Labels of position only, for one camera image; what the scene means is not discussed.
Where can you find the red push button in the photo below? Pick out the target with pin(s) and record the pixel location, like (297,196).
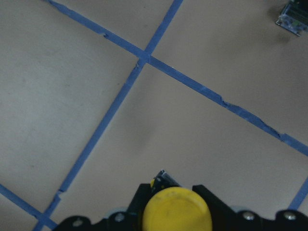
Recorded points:
(294,17)

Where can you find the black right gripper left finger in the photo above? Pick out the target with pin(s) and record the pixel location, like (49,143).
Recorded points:
(137,206)

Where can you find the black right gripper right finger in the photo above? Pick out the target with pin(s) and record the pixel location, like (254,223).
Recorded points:
(223,217)

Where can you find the yellow push button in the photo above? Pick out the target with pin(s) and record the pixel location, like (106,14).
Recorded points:
(174,208)

